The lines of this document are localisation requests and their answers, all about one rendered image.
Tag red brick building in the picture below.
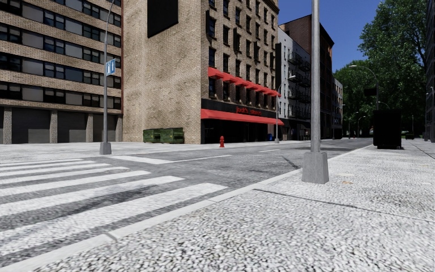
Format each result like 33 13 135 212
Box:
278 14 335 140

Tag tan brick building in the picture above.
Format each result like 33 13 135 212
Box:
122 0 285 145

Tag brown banded office building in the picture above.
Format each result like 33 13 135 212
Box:
0 0 123 145

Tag green dumpster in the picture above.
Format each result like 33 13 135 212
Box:
143 127 185 144

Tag pale concrete building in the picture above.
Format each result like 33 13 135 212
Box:
331 78 344 139

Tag grey pole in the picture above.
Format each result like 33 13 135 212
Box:
301 0 330 185

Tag grey street lamp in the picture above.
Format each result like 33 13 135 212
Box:
99 0 117 156
349 64 380 111
356 116 367 139
274 75 297 144

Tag dark building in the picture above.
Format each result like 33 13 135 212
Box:
424 0 435 143

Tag black bus shelter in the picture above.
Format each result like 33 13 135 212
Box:
373 109 402 150

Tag white building with fire stairs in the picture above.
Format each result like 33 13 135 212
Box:
276 26 312 141

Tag trees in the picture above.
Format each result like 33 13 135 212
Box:
333 0 428 138

